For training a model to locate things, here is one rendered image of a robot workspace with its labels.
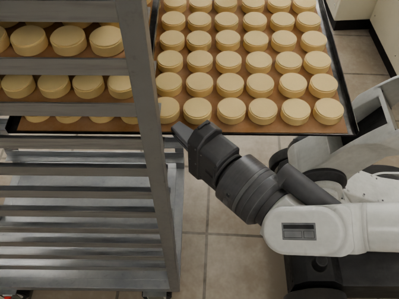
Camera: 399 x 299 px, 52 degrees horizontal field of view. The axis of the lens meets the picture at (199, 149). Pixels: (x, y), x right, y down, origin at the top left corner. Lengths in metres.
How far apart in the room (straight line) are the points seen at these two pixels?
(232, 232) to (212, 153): 0.98
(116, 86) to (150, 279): 0.82
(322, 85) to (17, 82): 0.52
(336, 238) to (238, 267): 1.01
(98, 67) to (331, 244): 0.39
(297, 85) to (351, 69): 1.49
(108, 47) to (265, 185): 0.30
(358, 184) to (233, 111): 0.66
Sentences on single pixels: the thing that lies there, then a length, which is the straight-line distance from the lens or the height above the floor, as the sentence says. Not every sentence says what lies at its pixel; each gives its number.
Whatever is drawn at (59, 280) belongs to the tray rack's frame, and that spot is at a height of 0.15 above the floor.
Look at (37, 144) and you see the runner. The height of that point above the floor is 0.87.
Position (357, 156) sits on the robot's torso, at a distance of 1.08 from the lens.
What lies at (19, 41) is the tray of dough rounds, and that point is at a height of 1.06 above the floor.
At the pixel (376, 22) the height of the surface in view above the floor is 0.13.
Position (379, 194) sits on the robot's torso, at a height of 0.38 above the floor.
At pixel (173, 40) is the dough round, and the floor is 0.91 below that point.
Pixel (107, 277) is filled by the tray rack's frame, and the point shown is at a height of 0.15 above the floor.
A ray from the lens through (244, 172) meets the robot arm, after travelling 0.61.
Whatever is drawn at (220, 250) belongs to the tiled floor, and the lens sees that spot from 1.56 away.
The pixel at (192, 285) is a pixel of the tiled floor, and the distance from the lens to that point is 1.51.
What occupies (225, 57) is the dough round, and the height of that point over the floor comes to 0.91.
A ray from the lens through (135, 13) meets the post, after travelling 0.49.
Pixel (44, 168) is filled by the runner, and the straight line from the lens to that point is 0.83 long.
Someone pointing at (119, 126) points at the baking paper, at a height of 0.89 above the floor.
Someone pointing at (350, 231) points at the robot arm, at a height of 0.96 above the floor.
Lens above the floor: 1.44
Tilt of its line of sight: 54 degrees down
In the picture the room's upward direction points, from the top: straight up
